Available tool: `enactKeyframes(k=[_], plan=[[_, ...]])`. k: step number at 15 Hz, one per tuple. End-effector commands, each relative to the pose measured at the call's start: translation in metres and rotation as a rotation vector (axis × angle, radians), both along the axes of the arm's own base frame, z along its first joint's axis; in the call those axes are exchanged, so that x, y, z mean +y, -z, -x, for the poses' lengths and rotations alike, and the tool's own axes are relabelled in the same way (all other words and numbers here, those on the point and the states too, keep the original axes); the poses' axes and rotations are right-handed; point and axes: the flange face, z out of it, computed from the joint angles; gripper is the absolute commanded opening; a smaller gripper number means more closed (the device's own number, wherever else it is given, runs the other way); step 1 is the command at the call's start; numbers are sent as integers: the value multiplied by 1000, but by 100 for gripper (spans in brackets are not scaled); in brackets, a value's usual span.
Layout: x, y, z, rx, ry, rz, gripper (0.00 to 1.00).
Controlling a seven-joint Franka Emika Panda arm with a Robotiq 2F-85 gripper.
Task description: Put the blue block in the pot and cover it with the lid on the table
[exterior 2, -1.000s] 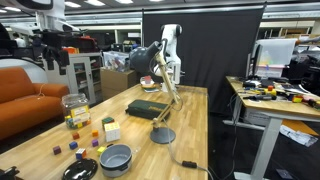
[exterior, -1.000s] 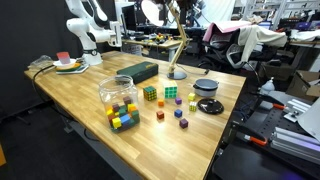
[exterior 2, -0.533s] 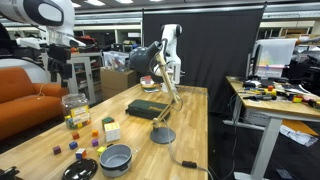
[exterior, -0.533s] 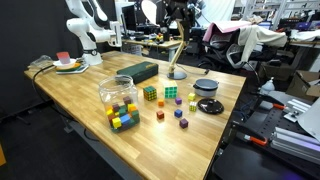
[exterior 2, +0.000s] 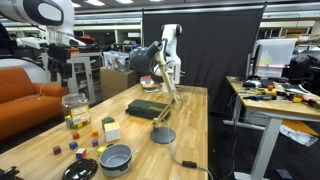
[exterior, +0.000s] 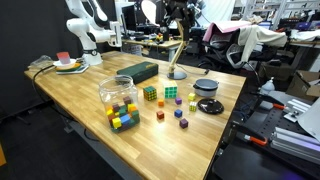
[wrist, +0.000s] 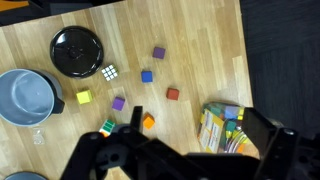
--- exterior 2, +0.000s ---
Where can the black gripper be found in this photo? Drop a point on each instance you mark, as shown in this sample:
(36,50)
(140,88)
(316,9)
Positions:
(60,53)

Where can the blue block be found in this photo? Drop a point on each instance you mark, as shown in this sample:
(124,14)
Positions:
(73,145)

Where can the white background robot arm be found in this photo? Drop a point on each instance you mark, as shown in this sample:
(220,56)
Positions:
(171,36)

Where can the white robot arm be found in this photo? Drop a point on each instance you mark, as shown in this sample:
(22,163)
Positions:
(20,10)

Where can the red block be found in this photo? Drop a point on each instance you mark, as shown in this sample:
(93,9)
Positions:
(76,136)

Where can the orange block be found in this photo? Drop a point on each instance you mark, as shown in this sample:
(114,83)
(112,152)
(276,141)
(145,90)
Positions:
(95,133)

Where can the dark purple block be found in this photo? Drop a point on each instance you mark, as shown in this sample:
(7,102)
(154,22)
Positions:
(57,150)

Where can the yellow block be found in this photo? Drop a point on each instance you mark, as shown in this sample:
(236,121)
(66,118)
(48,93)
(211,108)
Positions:
(101,150)

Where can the grey pot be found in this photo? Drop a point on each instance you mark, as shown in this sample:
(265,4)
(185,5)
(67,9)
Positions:
(115,166)

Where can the clear jar of blocks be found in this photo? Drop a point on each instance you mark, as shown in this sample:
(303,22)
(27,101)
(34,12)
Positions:
(76,111)

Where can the orange sofa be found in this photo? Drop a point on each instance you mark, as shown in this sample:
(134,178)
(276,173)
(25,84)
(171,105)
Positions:
(26,110)

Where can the clear plastic bin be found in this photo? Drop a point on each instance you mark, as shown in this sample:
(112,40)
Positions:
(115,61)

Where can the cardboard box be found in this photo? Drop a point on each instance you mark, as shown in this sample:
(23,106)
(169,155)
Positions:
(116,81)

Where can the dark green-faced puzzle cube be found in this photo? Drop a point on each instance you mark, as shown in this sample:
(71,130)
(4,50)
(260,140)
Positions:
(107,120)

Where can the large white Rubik's cube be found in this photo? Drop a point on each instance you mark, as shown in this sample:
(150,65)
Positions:
(112,132)

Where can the small multicolour Rubik's cube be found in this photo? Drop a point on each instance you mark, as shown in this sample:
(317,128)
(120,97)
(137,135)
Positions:
(80,153)

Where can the stacked dishes with red item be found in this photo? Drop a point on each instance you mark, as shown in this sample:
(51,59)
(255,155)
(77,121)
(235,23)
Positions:
(147,81)

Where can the black book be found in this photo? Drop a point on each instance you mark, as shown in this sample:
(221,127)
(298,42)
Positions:
(146,108)

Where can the black curtain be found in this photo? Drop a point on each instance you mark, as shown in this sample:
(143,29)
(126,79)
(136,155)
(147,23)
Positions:
(213,50)

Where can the black monitor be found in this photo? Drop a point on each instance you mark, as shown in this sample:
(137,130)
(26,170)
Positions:
(257,60)

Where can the white box under desk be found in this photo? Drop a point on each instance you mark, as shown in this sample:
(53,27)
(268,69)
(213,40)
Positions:
(256,117)

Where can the black hand tool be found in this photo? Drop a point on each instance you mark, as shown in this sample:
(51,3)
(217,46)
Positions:
(263,97)

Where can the red and yellow toy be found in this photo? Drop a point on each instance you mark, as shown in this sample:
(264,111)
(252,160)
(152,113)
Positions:
(270,90)

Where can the translucent white storage box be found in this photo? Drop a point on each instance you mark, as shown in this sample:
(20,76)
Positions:
(278,51)

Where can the wooden desk white legs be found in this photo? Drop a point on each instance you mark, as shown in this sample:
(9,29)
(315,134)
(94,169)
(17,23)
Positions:
(270,140)

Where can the colourful small cube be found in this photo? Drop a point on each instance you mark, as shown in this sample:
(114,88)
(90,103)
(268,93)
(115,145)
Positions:
(297,99)

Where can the orange board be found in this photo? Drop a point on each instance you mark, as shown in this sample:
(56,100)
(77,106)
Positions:
(296,126)

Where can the white crumpled bag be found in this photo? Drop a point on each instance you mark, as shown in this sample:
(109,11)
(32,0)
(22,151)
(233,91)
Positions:
(298,136)

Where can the black equipment pile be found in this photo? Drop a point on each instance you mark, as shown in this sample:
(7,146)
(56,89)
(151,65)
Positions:
(306,71)

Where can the black floor plate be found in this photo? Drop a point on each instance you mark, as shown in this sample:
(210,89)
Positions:
(285,174)

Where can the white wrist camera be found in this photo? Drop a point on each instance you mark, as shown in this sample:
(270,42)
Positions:
(75,41)

